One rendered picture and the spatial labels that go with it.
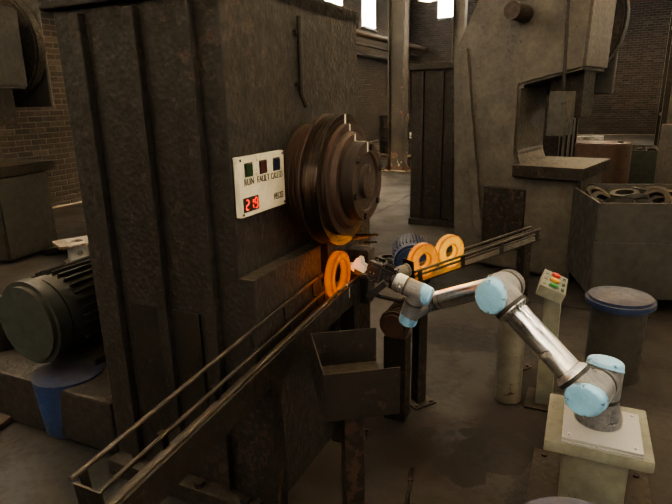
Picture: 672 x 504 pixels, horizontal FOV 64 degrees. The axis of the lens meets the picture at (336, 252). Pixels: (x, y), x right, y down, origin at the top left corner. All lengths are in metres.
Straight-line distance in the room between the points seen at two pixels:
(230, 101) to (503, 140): 3.17
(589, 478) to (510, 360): 0.71
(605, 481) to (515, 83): 3.09
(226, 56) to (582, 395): 1.46
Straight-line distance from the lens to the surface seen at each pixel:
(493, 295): 1.86
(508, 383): 2.70
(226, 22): 1.65
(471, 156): 4.60
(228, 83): 1.62
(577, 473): 2.14
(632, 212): 3.83
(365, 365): 1.69
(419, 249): 2.37
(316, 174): 1.76
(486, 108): 4.56
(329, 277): 1.98
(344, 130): 1.90
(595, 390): 1.86
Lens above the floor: 1.40
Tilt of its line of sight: 16 degrees down
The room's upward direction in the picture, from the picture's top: 1 degrees counter-clockwise
